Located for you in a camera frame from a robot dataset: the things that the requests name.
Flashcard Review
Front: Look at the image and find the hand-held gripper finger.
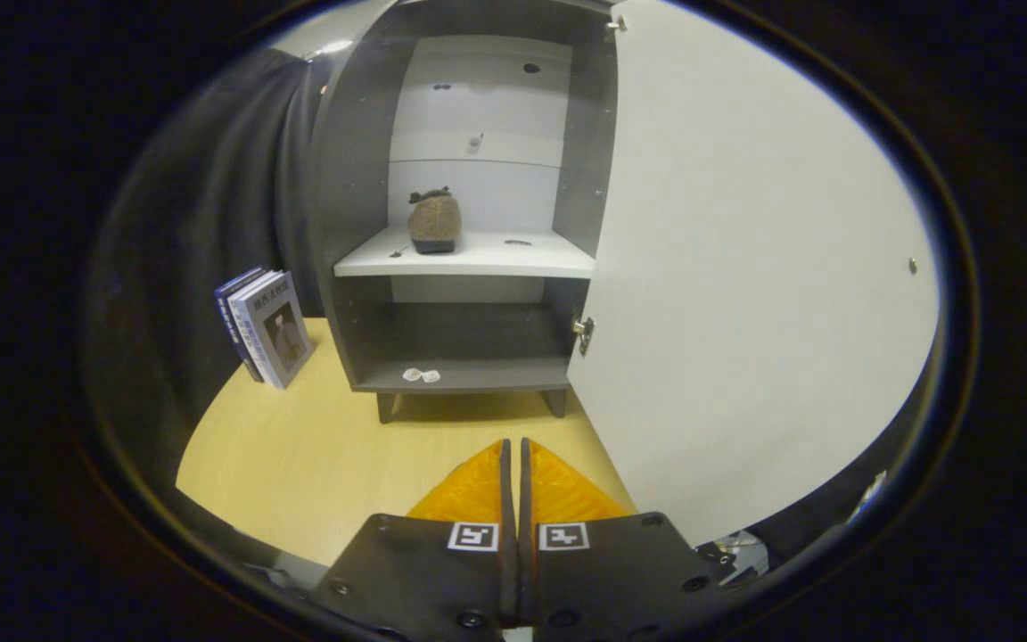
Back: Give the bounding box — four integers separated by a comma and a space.
519, 437, 737, 641
310, 439, 517, 642

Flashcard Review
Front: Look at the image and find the blue cover book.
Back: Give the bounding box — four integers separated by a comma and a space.
214, 266, 270, 384

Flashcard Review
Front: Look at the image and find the grey shoe cabinet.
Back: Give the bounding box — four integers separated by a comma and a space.
304, 0, 621, 425

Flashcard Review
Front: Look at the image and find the grey cover book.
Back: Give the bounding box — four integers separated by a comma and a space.
228, 271, 315, 391

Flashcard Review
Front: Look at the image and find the brown shoe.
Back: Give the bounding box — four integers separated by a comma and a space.
407, 186, 464, 255

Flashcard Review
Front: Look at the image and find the white shoe cabinet door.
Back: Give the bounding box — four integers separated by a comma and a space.
565, 0, 941, 547

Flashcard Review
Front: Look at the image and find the white cabinet shelf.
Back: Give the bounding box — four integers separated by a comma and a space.
333, 226, 596, 279

